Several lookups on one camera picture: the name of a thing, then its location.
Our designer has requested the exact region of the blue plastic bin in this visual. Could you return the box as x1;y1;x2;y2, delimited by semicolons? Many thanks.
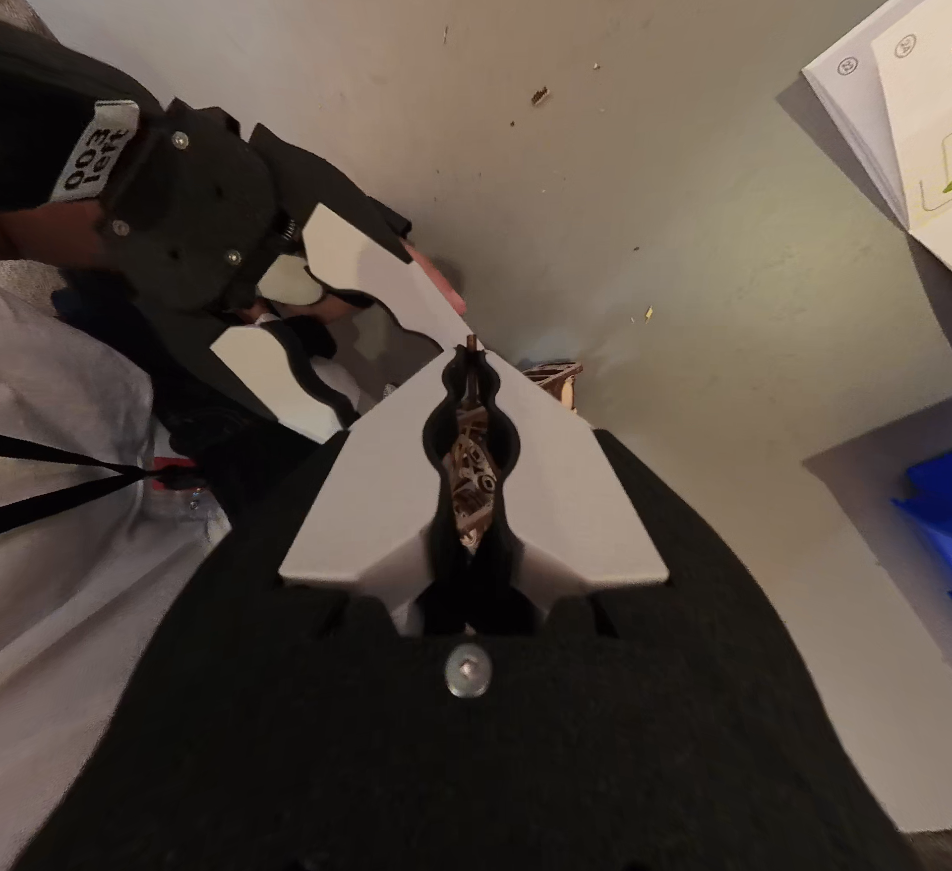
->
889;451;952;597

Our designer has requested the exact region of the grey desk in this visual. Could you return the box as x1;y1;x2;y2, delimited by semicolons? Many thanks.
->
0;0;952;835

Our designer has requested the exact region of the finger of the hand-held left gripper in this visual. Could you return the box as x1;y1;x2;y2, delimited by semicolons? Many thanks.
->
301;203;477;353
210;317;361;444

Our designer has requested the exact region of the person's left hand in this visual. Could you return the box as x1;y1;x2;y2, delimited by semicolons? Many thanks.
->
245;239;468;325

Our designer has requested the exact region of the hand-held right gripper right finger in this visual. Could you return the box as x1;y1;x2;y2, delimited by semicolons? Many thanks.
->
469;349;670;633

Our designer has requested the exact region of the wooden model airplane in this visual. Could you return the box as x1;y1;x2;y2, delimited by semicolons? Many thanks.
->
442;361;585;556

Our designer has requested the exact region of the person's white shirt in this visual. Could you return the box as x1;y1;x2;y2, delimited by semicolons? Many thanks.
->
0;287;232;871

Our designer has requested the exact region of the black lanyard strap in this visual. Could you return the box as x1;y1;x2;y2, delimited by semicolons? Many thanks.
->
0;434;198;533

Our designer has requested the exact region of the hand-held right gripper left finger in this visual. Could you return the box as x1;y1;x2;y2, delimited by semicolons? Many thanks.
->
279;348;473;636

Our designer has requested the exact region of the white instruction booklet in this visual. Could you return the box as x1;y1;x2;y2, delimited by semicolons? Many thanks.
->
799;0;952;273

